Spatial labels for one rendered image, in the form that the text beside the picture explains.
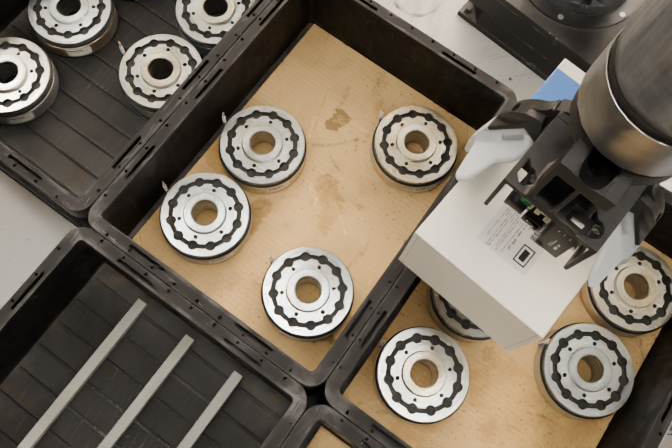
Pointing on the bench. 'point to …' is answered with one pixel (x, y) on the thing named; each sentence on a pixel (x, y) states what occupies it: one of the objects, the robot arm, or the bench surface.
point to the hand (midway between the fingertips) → (543, 199)
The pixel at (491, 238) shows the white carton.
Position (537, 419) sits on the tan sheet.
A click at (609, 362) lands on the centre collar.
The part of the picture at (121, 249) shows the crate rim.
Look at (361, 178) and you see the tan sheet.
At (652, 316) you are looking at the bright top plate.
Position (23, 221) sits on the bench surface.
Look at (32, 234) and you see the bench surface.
